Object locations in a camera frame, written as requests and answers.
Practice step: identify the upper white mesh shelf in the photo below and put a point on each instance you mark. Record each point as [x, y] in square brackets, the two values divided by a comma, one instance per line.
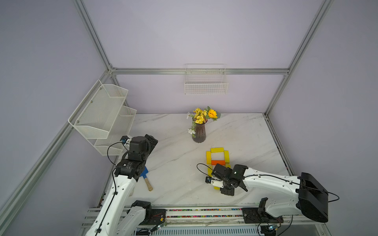
[97, 113]

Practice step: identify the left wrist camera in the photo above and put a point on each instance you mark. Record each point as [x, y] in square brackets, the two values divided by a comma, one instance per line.
[125, 139]

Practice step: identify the yellow block top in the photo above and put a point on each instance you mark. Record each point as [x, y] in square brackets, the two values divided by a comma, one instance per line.
[226, 157]

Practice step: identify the white wire wall basket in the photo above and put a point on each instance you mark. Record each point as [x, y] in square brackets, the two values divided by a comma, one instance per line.
[205, 79]

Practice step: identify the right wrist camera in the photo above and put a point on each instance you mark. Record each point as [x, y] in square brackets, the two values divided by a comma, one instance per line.
[214, 182]

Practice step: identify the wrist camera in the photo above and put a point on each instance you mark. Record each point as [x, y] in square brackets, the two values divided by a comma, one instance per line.
[125, 139]
[214, 182]

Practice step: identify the orange block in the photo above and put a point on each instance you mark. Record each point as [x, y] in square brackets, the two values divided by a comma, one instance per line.
[216, 162]

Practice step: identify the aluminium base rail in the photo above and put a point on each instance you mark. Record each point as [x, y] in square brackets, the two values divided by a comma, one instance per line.
[226, 221]

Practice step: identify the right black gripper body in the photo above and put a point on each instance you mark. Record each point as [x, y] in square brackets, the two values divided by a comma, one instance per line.
[228, 188]

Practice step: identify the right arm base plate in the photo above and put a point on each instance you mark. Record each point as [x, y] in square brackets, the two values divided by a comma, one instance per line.
[253, 215]

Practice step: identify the white mesh shelf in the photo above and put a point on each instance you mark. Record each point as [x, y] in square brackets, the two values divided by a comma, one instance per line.
[120, 128]
[97, 113]

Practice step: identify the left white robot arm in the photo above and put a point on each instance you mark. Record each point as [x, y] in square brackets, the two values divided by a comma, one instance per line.
[125, 177]

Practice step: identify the dark ribbed vase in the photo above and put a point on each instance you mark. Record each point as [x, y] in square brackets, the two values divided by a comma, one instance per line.
[200, 133]

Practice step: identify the blue spatula wooden handle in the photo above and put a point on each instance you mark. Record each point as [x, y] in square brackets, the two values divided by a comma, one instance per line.
[144, 175]

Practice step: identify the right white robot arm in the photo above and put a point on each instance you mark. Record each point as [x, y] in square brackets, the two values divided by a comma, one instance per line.
[297, 194]

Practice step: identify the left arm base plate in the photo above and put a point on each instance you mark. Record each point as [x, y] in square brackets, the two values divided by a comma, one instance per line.
[154, 217]

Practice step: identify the yellow flower bouquet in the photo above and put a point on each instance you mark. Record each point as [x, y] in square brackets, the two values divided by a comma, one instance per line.
[202, 116]

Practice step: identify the lower white mesh shelf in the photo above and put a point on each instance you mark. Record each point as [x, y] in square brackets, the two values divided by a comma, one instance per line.
[120, 128]

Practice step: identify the yellow block bottom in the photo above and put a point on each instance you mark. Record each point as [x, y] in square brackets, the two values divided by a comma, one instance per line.
[217, 150]

